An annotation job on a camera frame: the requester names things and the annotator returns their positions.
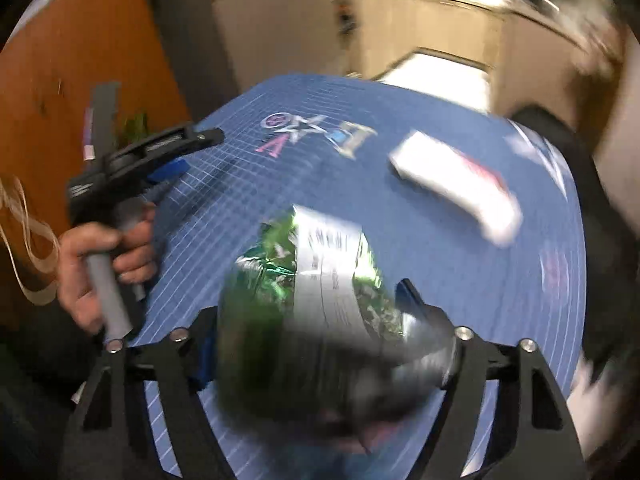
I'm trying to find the green snack bag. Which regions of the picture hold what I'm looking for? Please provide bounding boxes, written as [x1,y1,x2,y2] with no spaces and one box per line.
[217,205,456,434]

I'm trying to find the white medicine box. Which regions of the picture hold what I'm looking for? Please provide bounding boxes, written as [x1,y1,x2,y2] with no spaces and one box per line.
[388,130,523,247]

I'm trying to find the beige kitchen cabinets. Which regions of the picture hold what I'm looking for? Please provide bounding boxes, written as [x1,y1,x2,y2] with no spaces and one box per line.
[349,0,585,126]

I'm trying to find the person's left hand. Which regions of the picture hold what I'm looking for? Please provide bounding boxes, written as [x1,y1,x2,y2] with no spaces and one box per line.
[58,203,156,335]

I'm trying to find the silver refrigerator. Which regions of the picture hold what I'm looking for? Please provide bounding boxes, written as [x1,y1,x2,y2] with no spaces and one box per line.
[150,0,347,119]

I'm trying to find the orange wooden cabinet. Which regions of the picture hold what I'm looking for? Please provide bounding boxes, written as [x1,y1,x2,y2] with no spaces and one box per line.
[0,0,191,321]

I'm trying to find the blue grid tablecloth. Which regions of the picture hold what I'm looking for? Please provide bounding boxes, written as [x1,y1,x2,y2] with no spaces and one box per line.
[138,75,587,391]

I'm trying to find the white cable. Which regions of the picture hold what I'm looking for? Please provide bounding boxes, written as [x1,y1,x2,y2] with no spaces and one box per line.
[0,173,61,307]

